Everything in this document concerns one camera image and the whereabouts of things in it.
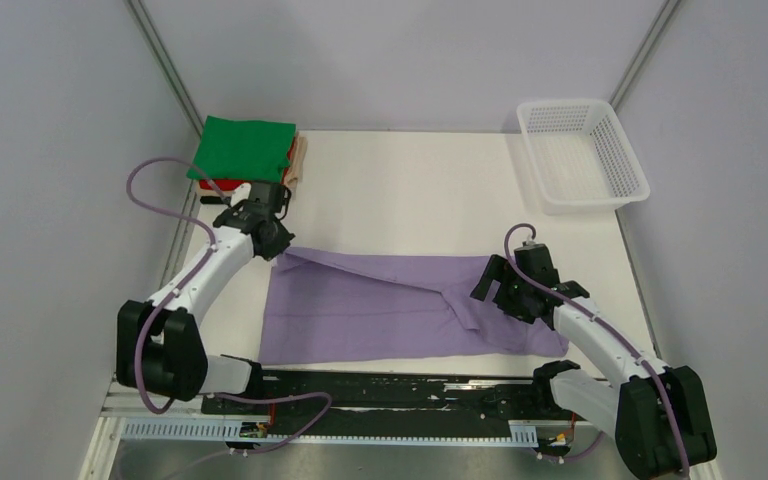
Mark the lavender t shirt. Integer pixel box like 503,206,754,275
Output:
259,247,569,365

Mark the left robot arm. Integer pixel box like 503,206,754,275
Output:
115,182,294,413

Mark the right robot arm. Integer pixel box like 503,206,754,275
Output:
470,242,718,479

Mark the beige folded t shirt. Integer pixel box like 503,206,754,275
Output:
211,133,308,193

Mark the red folded t shirt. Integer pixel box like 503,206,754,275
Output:
197,143,296,195

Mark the black folded t shirt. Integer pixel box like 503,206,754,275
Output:
199,196,225,205

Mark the green folded t shirt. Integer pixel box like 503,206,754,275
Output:
193,116,297,182

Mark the white plastic basket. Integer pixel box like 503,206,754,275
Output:
516,98,651,215

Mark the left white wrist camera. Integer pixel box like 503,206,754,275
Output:
228,182,252,206

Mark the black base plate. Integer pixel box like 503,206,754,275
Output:
201,370,586,440

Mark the white slotted cable duct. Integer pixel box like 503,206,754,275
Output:
122,417,539,446

